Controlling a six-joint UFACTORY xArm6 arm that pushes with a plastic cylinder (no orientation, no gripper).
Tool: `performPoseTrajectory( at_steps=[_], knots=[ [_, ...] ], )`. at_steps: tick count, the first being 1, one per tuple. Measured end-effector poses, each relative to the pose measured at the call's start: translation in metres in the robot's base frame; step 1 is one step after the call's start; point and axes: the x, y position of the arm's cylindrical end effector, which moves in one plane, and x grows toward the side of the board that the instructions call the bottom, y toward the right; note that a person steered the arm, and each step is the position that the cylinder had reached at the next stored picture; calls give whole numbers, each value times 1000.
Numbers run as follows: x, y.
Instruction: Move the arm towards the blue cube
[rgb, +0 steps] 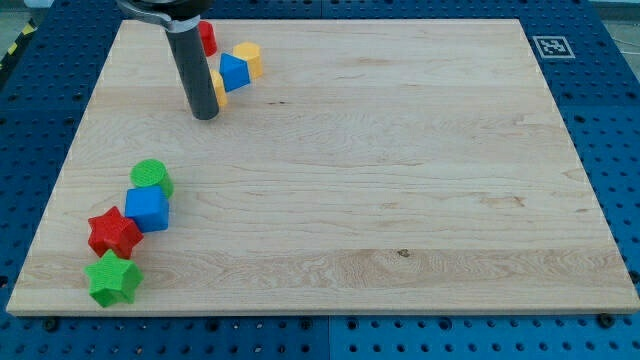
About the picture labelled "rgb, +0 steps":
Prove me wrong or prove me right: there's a black robot arm flange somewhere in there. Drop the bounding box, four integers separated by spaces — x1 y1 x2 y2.
116 0 214 33

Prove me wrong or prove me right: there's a blue cube block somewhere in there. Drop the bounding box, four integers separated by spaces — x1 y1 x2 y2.
125 186 169 233

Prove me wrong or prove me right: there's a light wooden board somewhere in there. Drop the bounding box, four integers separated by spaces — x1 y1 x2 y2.
7 19 639 317

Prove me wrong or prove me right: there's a blue triangular block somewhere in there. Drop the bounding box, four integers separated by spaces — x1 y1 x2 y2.
219 53 251 92

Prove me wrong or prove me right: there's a yellow block behind rod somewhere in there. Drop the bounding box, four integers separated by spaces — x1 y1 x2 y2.
210 69 228 107

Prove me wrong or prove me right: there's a yellow hexagon block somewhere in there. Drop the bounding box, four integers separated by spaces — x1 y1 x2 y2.
232 42 264 80

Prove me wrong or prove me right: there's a green cylinder block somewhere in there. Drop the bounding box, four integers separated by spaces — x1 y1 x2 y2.
130 158 174 199

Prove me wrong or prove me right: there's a red cylinder block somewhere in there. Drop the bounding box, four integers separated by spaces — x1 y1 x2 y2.
198 20 218 57

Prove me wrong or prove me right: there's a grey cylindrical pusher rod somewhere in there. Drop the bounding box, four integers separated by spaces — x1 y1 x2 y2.
166 26 219 120

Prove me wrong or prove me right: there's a red star block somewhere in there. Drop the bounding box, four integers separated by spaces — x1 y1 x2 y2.
88 206 144 259

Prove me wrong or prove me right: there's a green star block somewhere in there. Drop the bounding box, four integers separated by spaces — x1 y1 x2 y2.
84 250 144 308

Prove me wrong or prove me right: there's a white fiducial marker tag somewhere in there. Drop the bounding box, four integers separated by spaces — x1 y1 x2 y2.
533 35 575 59

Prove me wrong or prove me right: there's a black bolt front left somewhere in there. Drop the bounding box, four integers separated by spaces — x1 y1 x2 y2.
42 317 59 333

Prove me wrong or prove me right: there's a black bolt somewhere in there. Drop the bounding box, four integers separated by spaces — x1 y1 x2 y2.
596 313 616 329
42 317 59 333

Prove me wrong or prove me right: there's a black bolt front right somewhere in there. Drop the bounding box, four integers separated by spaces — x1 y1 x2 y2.
596 313 616 329

